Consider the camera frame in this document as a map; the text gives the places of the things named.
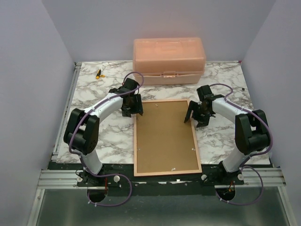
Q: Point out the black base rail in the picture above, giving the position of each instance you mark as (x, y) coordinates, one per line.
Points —
(119, 180)

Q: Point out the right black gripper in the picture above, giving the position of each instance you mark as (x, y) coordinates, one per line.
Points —
(204, 121)

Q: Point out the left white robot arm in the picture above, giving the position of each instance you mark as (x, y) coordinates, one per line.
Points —
(82, 131)

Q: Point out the yellow black screwdriver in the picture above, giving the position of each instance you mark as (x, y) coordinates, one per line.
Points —
(99, 75)

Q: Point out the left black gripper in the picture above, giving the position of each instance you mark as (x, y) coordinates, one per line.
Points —
(137, 98)

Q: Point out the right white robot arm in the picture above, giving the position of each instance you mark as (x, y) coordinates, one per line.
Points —
(252, 134)

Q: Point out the pink wooden picture frame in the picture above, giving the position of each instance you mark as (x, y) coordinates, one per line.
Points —
(164, 173)

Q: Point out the pink translucent plastic toolbox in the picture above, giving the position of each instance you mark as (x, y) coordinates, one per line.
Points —
(168, 61)

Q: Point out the brown cardboard backing board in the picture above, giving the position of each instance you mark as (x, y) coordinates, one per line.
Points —
(164, 136)

